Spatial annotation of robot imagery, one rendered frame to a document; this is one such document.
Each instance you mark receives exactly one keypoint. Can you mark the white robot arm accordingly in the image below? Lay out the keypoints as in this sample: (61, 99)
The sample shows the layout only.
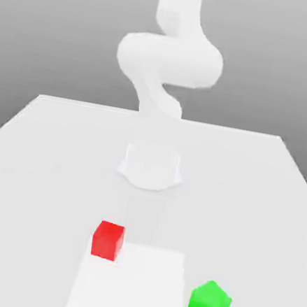
(170, 59)

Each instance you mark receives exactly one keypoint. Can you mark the small red cube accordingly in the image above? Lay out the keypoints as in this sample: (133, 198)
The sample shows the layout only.
(106, 241)

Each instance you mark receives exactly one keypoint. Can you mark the small green cube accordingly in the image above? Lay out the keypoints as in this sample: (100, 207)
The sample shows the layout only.
(209, 305)

